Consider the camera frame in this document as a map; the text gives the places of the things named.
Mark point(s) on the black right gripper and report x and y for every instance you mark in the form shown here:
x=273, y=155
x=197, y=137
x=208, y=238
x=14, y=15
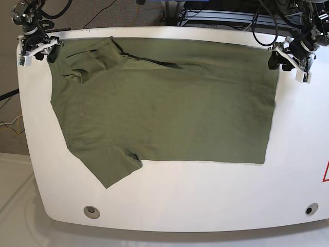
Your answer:
x=33, y=38

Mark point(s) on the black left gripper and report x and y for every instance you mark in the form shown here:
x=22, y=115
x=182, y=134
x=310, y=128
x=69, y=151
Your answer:
x=299, y=48

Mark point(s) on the olive green T-shirt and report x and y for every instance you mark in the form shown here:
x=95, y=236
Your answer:
x=120, y=101

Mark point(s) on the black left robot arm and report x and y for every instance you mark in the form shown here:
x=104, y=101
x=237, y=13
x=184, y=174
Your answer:
x=315, y=22

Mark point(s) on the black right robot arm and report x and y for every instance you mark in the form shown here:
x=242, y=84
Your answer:
x=36, y=25

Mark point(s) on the red triangle sticker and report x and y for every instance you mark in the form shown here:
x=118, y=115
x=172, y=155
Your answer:
x=325, y=178

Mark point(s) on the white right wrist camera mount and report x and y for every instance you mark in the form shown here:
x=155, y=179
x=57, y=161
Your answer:
x=24, y=58

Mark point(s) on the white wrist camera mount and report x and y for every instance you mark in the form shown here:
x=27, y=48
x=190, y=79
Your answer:
x=302, y=67
x=24, y=58

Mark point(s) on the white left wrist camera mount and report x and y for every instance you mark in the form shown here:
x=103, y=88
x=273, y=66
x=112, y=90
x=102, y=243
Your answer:
x=302, y=67

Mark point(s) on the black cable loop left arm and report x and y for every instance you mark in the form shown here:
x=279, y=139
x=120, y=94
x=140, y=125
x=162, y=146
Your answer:
x=269, y=15

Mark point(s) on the aluminium frame rail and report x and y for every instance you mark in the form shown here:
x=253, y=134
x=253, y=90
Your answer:
x=239, y=18

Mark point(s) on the right table cable grommet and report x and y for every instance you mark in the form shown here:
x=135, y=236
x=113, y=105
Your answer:
x=311, y=209

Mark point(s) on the table cable grommet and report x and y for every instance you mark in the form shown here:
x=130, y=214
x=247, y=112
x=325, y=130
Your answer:
x=311, y=209
x=91, y=212

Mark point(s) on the left table cable grommet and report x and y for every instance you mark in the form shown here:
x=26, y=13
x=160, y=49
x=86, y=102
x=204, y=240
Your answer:
x=91, y=212

